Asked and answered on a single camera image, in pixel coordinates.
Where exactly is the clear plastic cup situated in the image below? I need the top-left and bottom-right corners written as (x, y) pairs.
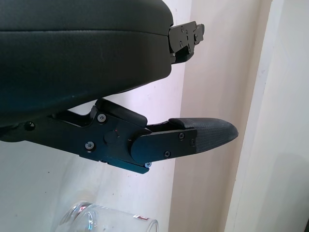
top-left (58, 202), bottom-right (159, 232)

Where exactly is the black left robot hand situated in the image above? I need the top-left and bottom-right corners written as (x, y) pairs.
top-left (0, 0), bottom-right (239, 174)

